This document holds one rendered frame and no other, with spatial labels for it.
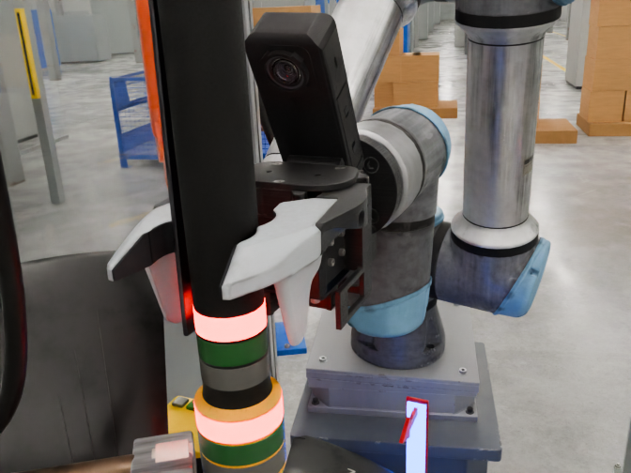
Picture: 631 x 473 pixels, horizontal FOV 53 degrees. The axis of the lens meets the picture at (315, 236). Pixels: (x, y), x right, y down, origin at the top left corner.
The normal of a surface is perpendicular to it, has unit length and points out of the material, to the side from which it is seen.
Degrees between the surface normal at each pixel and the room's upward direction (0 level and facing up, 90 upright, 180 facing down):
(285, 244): 42
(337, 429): 0
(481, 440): 0
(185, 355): 90
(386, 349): 74
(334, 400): 90
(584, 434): 0
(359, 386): 90
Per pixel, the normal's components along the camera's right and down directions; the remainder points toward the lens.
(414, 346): 0.18, 0.08
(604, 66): -0.18, 0.34
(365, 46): 0.45, -0.14
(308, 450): 0.14, -0.89
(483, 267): -0.42, 0.50
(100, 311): 0.28, -0.50
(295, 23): -0.21, -0.63
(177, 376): 0.92, 0.10
